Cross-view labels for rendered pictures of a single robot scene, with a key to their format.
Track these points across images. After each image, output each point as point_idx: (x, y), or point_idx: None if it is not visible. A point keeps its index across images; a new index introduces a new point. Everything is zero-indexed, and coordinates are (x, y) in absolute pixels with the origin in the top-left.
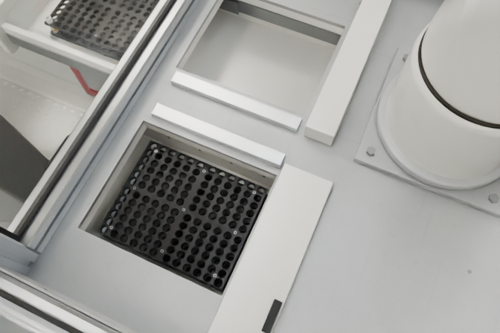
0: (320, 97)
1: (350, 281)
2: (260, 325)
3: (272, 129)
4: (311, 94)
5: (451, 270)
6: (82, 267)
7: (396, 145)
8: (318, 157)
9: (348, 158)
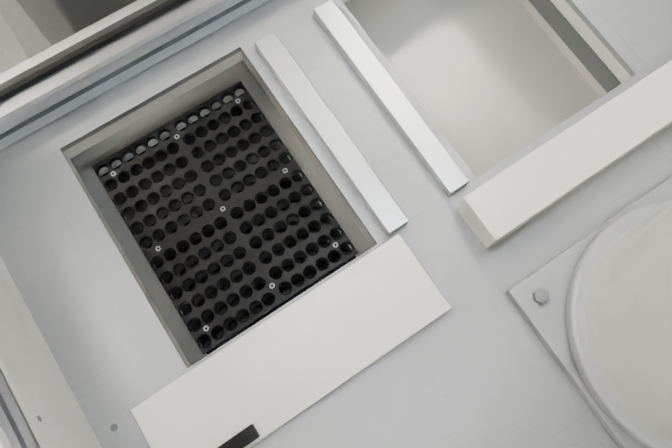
0: (515, 166)
1: None
2: (210, 447)
3: (415, 171)
4: (520, 146)
5: None
6: (32, 209)
7: (586, 313)
8: (456, 254)
9: (500, 284)
